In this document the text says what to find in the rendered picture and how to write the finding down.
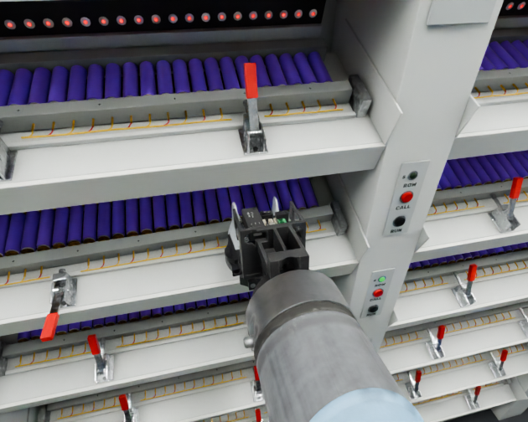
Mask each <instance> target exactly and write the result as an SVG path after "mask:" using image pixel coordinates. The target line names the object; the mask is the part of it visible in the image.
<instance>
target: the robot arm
mask: <svg viewBox="0 0 528 422"><path fill-rule="evenodd" d="M231 213H232V221H231V223H230V227H229V231H228V245H227V246H226V248H225V262H226V264H227V266H228V267H229V269H230V270H231V271H232V276H238V275H239V276H240V284H241V285H243V286H247V287H248V288H249V291H250V290H254V291H253V293H252V297H251V299H250V301H249V304H248V307H247V309H246V325H247V328H248V332H249V335H250V336H247V337H244V338H243V343H244V347H245V348H251V347H253V348H254V357H255V361H256V368H257V372H258V376H259V379H260V383H261V389H262V392H263V397H264V400H265V404H266V407H267V413H268V419H269V422H424V420H423V418H422V417H421V415H420V414H419V412H418V411H417V409H416V408H415V407H414V406H413V405H412V403H411V402H409V401H408V400H407V399H406V397H405V395H404V394H403V392H402V391H401V390H400V388H399V386H398V385H397V383H396V381H395V379H394V378H393V377H392V376H391V373H390V372H389V370H388V369H387V367H386V365H385V364H384V363H383V361H382V359H381V358H380V356H379V354H378V353H377V351H376V350H375V348H374V347H373V345H372V343H371V342H370V340H369V338H368V337H367V336H366V334H365V332H364V330H363V329H362V327H361V326H360V324H359V323H358V322H357V318H356V317H355V314H354V313H353V312H352V311H351V309H350V307H349V305H348V303H347V302H346V300H345V299H344V297H343V296H342V294H341V292H340V291H339V289H338V287H337V286H336V285H335V284H334V282H333V281H332V280H331V279H330V278H329V277H327V276H326V275H325V274H323V273H320V272H317V271H315V270H310V269H309V254H308V252H307V251H306V221H305V219H304V218H303V216H302V215H301V214H300V212H299V211H298V209H297V208H296V206H295V205H294V203H293V202H292V201H289V218H290V219H291V221H292V222H288V212H287V210H284V211H279V210H278V202H277V198H276V197H273V200H272V210H270V211H260V213H259V212H258V209H257V207H253V208H243V209H242V210H241V213H242V218H241V216H240V215H239V214H238V212H237V208H236V204H235V202H233V203H232V205H231ZM295 213H296V215H297V216H298V217H299V221H295ZM294 230H295V231H296V232H295V231H294Z"/></svg>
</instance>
